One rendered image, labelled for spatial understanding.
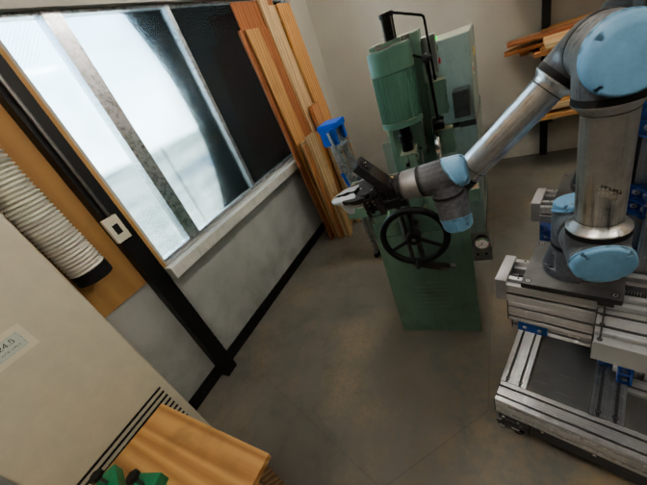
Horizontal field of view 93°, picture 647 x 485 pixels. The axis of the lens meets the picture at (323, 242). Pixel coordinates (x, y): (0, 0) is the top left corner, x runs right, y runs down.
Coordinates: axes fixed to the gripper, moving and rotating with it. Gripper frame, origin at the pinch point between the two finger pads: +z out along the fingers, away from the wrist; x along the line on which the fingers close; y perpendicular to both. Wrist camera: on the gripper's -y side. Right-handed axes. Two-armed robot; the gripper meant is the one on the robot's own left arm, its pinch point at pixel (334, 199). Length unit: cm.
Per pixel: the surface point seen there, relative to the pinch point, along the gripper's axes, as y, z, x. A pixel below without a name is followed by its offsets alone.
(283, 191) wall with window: 62, 133, 135
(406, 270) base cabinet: 81, 13, 39
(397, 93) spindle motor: 1, -11, 64
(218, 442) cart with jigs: 50, 63, -59
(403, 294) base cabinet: 97, 20, 35
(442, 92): 17, -23, 88
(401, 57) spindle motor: -10, -16, 67
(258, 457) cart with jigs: 52, 44, -60
